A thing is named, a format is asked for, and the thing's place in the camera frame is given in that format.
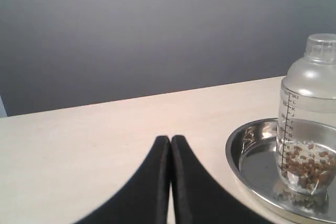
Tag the clear plastic shaker bottle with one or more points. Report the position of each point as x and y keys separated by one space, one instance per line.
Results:
x=307 y=119

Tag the round stainless steel tray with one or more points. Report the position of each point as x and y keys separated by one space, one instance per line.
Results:
x=251 y=154

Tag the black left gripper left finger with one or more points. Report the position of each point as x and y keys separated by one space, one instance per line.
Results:
x=145 y=196

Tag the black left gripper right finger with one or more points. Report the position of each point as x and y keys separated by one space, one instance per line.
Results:
x=198 y=197

